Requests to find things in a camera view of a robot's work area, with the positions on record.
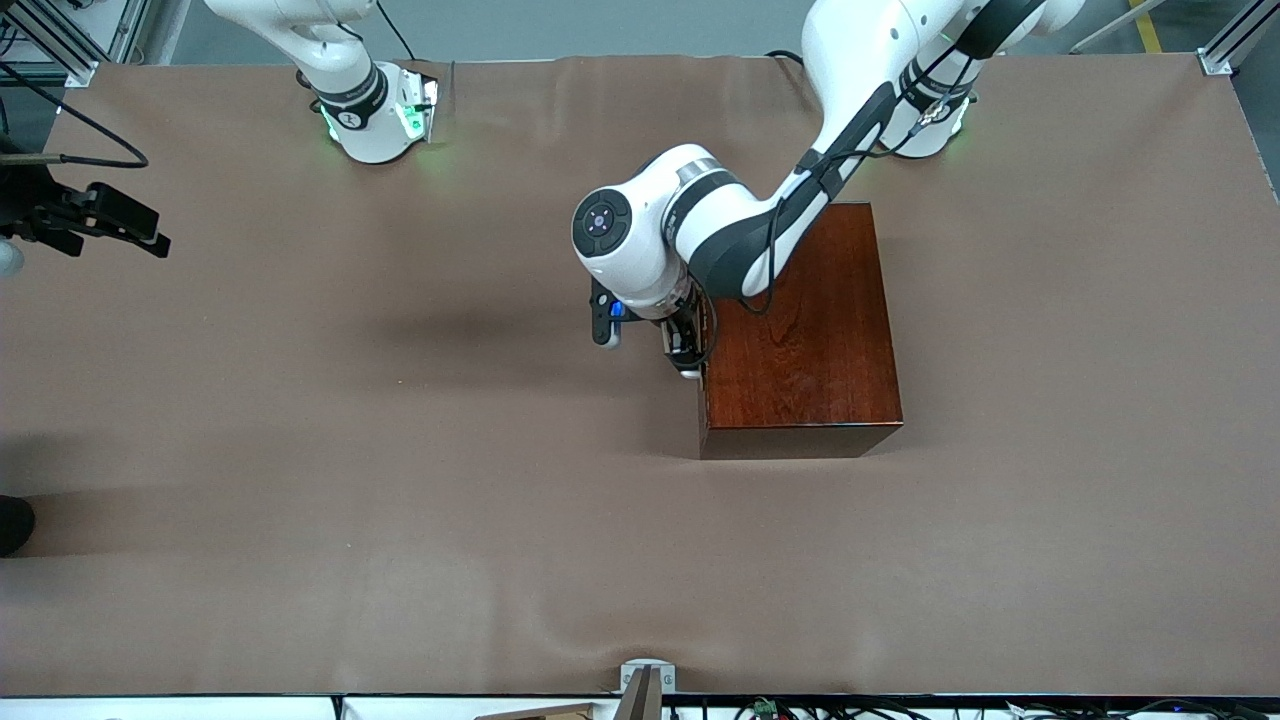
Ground large table cover cloth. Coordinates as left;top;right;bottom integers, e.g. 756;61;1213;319
0;52;1280;698

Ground black round object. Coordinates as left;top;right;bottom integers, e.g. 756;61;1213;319
0;494;37;558

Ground wooden drawer with white handle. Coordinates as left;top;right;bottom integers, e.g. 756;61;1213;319
680;345;711;433

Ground grey upright post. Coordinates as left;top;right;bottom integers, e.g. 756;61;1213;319
612;665;664;720

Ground light wooden board piece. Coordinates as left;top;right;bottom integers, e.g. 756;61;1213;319
474;702;598;720

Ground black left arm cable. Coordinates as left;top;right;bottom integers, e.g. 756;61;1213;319
705;40;961;316

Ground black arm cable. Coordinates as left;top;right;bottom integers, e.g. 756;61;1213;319
0;62;149;169
705;40;961;316

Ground dark wooden drawer box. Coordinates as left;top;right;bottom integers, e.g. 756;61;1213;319
697;202;904;461

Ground grey metal table bracket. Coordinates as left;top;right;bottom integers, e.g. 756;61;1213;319
620;659;677;696

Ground black right base cable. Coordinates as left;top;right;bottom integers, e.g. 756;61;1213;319
375;0;425;63

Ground single aluminium profile bar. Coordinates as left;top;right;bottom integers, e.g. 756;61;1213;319
1198;0;1280;77

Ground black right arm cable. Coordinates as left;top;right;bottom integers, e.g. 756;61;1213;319
0;62;149;169

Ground aluminium frame with black struts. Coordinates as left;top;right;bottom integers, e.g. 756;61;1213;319
0;0;151;89

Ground tangled black cables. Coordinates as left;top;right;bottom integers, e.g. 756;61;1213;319
735;698;1280;720

